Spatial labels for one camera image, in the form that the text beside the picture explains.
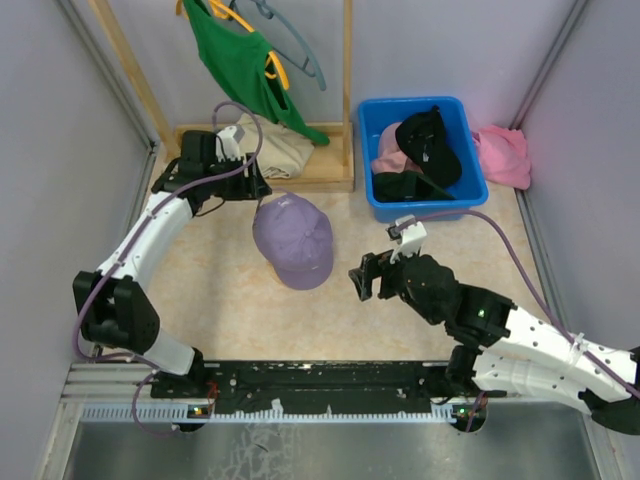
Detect pink cap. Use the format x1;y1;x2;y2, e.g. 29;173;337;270
371;122;421;174

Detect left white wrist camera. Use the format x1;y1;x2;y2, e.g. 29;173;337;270
214;125;244;161

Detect dark green cap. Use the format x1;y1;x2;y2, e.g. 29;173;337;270
373;171;455;203

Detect black cap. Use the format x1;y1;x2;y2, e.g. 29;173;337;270
395;106;462;189

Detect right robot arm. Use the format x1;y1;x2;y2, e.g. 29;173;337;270
348;252;639;435

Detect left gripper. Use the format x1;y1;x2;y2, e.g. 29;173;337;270
205;152;273;201

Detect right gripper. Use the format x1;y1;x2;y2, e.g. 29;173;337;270
349;240;442;325

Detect blue plastic bin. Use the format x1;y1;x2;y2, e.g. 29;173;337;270
358;96;489;223

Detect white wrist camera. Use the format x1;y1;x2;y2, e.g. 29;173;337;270
214;125;244;161
387;215;427;264

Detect purple cap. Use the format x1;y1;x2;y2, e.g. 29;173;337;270
252;192;334;291

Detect wooden clothes rack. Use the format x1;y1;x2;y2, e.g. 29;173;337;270
88;1;355;193

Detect aluminium frame rail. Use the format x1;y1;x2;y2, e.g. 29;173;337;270
59;361;601;426

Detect pink cloth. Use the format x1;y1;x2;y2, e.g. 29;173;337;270
472;125;531;190

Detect beige cloth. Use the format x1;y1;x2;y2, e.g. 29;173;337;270
235;113;314;179

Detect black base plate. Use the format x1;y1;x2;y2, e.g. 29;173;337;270
151;360;480;415

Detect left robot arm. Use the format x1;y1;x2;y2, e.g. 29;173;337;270
72;124;271;397

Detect green tank top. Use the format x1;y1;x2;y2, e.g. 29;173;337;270
182;1;329;146

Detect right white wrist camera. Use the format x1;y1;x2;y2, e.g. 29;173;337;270
387;215;427;264

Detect grey-blue hanger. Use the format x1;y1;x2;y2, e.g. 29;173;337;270
227;1;327;92

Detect yellow hanger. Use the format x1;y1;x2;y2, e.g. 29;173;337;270
175;1;290;105

